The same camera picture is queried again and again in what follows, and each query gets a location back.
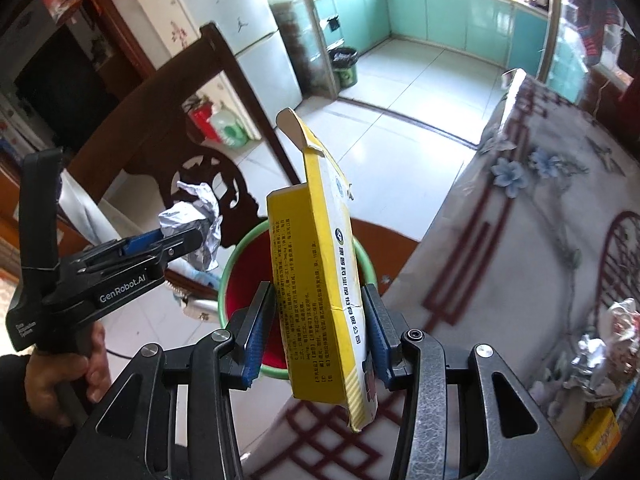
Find black kitchen trash bin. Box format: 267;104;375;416
331;47;359;87

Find aluminium foil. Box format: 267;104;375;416
159;181;223;272

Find small amber yellow box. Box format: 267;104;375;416
572;407;622;466

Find floral printed tablecloth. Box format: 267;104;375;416
240;70;640;480

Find person's left hand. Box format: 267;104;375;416
25;320;113;428

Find small crumpled foil piece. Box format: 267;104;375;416
565;335;608;391

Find red fire extinguisher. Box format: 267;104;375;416
186;97;221;143

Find black television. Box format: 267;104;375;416
12;25;107;153

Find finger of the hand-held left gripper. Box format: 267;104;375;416
82;226;202;281
117;230;168;257

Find teal kitchen cabinets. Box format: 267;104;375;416
312;0;556;68

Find grey plastic sheet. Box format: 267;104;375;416
59;170;122;247

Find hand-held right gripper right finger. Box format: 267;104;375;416
360;284;583;480

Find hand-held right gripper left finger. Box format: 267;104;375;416
52;282;276;480

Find dark wooden carved chair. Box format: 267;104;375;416
55;22;421;311

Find red bucket with green rim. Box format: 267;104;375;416
218;220;377;380

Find plaid hanging cloth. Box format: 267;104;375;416
572;0;626;66

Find large yellow cardboard box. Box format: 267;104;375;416
266;107;381;433

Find green plastic jug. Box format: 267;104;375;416
212;105;249;148

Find white refrigerator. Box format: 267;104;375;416
95;0;303;141

